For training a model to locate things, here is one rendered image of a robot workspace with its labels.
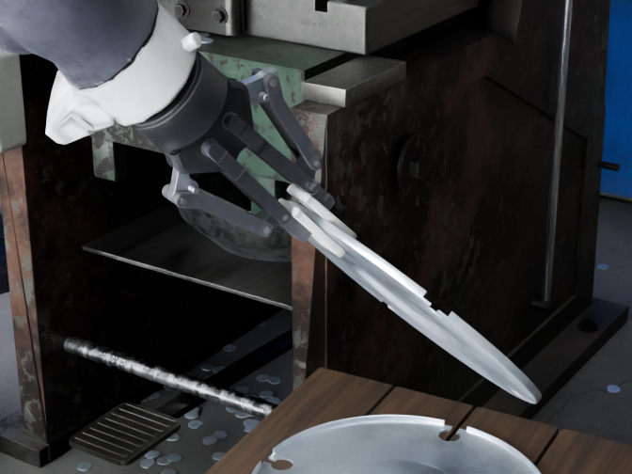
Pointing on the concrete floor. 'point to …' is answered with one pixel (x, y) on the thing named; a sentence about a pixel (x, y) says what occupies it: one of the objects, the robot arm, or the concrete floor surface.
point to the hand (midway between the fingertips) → (316, 220)
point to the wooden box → (305, 394)
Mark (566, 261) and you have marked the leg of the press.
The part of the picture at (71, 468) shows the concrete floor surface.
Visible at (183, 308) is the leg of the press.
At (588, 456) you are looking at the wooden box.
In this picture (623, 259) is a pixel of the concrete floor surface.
